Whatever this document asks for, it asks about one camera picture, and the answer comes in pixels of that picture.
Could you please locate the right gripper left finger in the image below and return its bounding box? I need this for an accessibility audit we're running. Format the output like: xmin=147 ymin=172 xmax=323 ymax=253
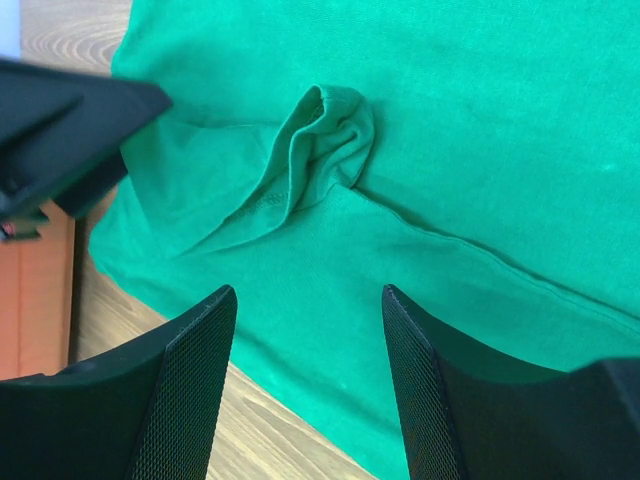
xmin=1 ymin=286 xmax=237 ymax=480

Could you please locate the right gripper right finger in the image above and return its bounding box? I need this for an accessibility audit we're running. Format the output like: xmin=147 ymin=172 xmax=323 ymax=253
xmin=382 ymin=285 xmax=639 ymax=479

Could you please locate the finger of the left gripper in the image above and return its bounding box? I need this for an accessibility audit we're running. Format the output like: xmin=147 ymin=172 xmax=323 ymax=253
xmin=1 ymin=59 xmax=172 ymax=220

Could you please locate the green t shirt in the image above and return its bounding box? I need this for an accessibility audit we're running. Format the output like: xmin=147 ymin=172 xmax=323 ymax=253
xmin=90 ymin=1 xmax=639 ymax=479

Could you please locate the orange plastic basket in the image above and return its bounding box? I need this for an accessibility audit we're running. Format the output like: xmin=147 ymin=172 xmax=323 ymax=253
xmin=1 ymin=203 xmax=75 ymax=380

